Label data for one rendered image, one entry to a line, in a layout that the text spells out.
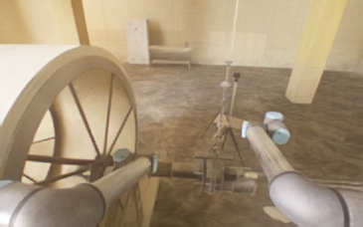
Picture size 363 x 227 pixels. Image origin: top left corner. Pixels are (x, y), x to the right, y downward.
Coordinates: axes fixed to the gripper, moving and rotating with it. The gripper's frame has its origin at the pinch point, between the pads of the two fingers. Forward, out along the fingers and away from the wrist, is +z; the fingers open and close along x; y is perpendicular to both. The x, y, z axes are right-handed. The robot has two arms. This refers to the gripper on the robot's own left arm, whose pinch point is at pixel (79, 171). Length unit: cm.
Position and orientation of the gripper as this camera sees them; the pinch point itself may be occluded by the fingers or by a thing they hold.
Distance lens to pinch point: 124.7
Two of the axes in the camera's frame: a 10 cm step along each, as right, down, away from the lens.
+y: 0.5, 1.3, 9.9
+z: -10.0, -0.5, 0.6
